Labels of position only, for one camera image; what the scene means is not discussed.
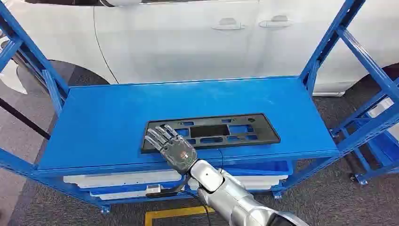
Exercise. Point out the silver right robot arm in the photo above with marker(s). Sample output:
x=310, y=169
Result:
x=224, y=193

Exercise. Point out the blue metal shelf rack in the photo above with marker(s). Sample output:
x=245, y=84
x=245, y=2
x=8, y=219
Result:
x=124, y=118
x=384, y=147

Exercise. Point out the long white panel part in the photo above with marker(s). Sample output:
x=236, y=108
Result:
x=118, y=179

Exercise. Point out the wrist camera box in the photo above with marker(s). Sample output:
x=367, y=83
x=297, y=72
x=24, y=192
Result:
x=154, y=189

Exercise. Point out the white car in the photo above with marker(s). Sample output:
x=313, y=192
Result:
x=187, y=46

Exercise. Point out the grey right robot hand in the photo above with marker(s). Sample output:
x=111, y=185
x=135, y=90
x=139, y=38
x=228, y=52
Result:
x=179, y=154

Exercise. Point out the black plastic plate frame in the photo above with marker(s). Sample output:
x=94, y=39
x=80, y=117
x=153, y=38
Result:
x=265, y=134

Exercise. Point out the black pole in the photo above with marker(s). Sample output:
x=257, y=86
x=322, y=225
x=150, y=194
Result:
x=25, y=120

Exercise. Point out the short white panel part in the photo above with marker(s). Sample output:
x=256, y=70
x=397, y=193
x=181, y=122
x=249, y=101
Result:
x=265, y=182

